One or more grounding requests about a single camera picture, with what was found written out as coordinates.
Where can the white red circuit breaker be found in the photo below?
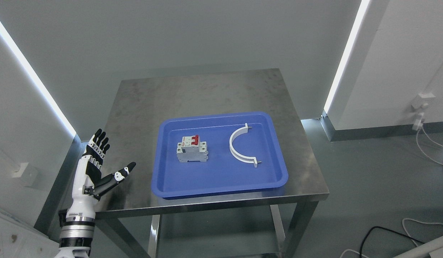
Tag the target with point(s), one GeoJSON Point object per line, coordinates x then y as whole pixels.
{"type": "Point", "coordinates": [192, 149]}

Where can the white semicircular pipe clamp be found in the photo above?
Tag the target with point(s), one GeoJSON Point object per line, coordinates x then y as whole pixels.
{"type": "Point", "coordinates": [244, 145]}

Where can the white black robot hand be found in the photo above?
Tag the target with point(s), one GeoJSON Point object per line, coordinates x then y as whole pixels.
{"type": "Point", "coordinates": [89, 185]}

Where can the blue plastic tray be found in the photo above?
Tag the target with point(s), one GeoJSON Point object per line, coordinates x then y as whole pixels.
{"type": "Point", "coordinates": [221, 173]}

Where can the white wall box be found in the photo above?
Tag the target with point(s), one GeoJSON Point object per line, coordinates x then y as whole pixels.
{"type": "Point", "coordinates": [26, 175]}

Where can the stainless steel table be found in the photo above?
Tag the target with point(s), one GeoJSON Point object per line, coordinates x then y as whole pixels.
{"type": "Point", "coordinates": [131, 214]}

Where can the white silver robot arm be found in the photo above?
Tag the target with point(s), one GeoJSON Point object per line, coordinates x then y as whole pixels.
{"type": "Point", "coordinates": [76, 235]}

